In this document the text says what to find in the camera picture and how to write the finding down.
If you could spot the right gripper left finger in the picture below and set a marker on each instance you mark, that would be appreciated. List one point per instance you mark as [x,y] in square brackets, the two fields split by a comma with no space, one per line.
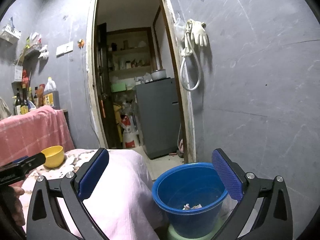
[45,218]

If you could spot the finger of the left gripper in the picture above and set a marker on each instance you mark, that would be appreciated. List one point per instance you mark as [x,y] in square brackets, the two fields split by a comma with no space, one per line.
[26,165]
[20,159]

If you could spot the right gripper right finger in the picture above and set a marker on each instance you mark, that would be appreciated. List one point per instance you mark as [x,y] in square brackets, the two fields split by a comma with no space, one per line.
[263,209]

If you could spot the left hand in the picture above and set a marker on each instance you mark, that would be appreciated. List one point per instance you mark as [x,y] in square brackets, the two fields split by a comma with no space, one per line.
[17,208]

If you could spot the yellow plastic bowl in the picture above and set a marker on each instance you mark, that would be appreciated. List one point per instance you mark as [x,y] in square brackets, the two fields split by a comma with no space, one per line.
[55,156]

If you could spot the pink checked cloth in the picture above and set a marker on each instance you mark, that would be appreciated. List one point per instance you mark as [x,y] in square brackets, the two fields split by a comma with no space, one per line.
[30,133]

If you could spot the beige rag on faucet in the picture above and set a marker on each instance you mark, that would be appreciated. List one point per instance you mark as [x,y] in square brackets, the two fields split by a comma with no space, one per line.
[4,110]

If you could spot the dark glass sauce bottle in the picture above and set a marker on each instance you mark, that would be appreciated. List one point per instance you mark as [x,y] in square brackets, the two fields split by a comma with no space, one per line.
[24,103]

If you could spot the large soy sauce jug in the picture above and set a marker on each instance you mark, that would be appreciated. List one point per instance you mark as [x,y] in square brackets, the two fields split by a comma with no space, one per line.
[51,94]

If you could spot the pink floral table cloth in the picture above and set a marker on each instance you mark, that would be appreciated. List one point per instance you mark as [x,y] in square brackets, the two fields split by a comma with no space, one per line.
[121,203]

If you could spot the blue plastic bucket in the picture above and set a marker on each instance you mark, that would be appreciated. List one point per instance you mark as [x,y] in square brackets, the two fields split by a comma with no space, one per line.
[195,183]

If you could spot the white red rice sack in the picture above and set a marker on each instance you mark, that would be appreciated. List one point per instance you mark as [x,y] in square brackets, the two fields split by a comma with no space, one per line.
[130,135]

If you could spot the grey small refrigerator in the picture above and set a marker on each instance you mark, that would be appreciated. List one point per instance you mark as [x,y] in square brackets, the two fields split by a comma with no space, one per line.
[159,117]

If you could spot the metal pot on fridge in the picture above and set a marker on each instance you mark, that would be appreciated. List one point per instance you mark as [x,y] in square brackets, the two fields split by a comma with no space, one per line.
[159,74]

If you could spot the white wall switch plate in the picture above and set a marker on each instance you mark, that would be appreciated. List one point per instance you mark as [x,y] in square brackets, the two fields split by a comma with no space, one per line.
[64,48]

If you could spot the wire wall shelf rack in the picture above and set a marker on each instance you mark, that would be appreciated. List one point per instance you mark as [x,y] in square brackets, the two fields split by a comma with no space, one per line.
[33,44]

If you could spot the white wall basket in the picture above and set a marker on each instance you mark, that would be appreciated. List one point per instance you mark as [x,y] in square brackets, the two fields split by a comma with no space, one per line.
[9,33]

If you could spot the orange wall hook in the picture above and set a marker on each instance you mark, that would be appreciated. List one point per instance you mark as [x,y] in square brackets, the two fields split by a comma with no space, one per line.
[81,43]

